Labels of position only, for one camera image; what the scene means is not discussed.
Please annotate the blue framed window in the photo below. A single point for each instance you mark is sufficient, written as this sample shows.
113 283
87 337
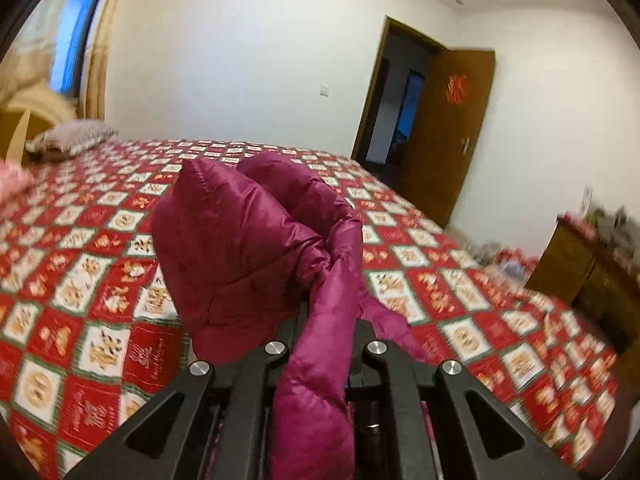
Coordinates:
71 41

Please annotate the red door decoration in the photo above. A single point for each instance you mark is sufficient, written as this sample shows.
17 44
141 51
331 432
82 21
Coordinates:
457 89

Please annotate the beige patterned curtain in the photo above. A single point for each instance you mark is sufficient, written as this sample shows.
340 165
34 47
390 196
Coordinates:
30 58

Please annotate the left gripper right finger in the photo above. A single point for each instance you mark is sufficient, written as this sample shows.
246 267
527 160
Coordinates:
418 421

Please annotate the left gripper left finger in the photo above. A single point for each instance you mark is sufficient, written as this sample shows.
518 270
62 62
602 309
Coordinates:
211 422

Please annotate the beige side curtain panel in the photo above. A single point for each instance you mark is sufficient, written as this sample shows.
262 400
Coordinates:
91 101

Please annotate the cream wooden headboard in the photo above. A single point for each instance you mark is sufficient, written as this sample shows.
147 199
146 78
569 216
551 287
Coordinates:
29 112

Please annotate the brown wooden dresser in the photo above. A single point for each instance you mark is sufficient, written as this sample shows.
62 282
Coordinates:
582 272

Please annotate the magenta quilted down jacket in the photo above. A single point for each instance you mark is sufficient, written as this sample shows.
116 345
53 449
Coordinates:
244 248

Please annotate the brown wooden door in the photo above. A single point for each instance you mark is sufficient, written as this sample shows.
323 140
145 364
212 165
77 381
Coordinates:
433 169

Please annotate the striped grey pillow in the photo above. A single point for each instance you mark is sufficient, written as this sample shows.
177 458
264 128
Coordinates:
70 138

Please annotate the pink floral folded blanket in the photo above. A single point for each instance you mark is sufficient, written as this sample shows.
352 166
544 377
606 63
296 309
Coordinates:
14 180

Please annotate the red patchwork cartoon bedspread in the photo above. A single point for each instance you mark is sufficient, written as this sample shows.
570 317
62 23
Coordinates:
89 331

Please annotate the pile of colourful clothes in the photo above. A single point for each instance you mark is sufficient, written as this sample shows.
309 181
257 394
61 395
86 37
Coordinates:
510 262

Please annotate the white wall switch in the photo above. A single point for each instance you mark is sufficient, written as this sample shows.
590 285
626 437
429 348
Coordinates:
324 91

